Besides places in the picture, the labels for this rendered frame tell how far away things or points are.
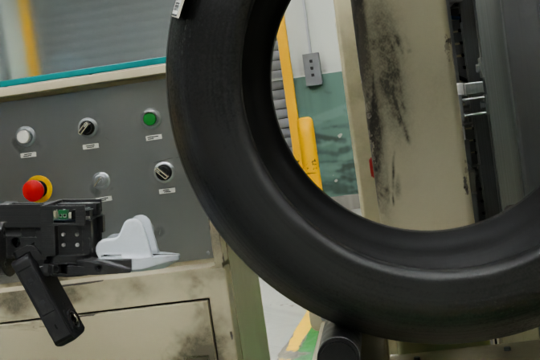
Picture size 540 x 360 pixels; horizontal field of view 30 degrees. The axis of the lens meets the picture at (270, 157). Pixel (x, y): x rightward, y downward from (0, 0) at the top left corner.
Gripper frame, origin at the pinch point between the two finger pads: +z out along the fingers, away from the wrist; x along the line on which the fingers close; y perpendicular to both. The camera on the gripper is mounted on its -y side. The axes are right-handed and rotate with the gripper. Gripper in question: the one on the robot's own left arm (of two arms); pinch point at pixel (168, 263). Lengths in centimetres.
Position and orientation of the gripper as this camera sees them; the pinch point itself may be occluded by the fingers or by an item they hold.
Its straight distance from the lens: 116.9
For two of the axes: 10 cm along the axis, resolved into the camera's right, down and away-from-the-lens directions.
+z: 9.9, -0.1, -1.1
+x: 1.1, -0.7, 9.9
